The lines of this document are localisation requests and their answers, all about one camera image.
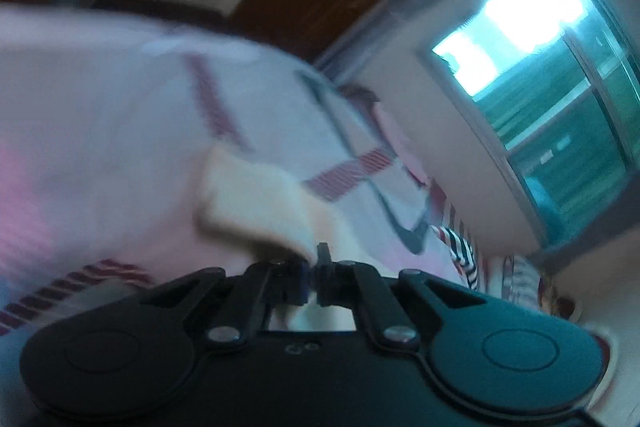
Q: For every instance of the teal curtain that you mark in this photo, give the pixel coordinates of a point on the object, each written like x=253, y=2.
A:
x=560, y=137

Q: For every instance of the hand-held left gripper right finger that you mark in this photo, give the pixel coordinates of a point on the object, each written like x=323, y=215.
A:
x=323, y=283

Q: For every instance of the cream fleece garment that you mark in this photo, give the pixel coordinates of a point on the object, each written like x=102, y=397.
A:
x=250, y=202

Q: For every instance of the striped pillow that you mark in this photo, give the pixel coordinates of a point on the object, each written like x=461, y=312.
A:
x=517, y=279

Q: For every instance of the window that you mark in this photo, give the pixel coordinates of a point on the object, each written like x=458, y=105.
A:
x=515, y=7

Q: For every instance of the pink cloth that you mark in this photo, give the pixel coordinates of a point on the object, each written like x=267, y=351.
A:
x=400, y=142

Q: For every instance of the striped knit garment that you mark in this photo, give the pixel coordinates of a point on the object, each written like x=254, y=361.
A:
x=461, y=252

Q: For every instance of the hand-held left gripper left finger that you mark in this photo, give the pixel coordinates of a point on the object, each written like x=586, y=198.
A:
x=302, y=285

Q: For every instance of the pink white patterned bedspread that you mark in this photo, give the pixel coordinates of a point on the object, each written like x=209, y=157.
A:
x=100, y=117

